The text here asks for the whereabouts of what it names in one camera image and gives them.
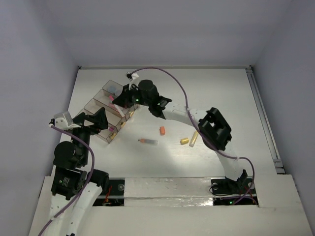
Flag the aluminium rail right edge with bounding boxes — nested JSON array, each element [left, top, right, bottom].
[[245, 66, 286, 175]]

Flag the orange eraser cap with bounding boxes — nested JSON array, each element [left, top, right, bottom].
[[159, 126, 166, 136]]

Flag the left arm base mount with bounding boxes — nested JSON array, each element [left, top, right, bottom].
[[93, 178, 125, 207]]

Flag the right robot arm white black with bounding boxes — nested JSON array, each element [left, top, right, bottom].
[[113, 80, 248, 193]]

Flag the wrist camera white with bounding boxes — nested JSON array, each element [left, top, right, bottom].
[[126, 72, 139, 84], [49, 111, 81, 131]]

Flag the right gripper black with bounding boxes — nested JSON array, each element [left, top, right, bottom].
[[113, 84, 151, 109]]

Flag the yellow highlighter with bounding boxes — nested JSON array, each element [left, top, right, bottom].
[[189, 131, 199, 147]]

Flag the yellow cap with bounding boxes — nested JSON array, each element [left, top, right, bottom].
[[180, 138, 189, 145]]

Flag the white pen red cap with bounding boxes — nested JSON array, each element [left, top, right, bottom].
[[109, 95, 125, 117]]

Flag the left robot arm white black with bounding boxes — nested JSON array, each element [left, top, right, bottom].
[[39, 107, 109, 236]]

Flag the clear highlighter orange tip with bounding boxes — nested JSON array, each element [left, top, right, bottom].
[[138, 139, 158, 146]]

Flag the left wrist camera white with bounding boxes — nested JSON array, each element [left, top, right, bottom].
[[49, 111, 81, 131]]

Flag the blue glitter jar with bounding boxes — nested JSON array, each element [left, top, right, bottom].
[[106, 86, 119, 95]]

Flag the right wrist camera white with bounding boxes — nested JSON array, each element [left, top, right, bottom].
[[126, 72, 139, 84]]

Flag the clear drawer organizer top compartment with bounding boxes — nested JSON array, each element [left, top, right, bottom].
[[102, 80, 123, 96]]

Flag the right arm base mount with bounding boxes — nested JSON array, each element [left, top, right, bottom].
[[209, 170, 258, 206]]

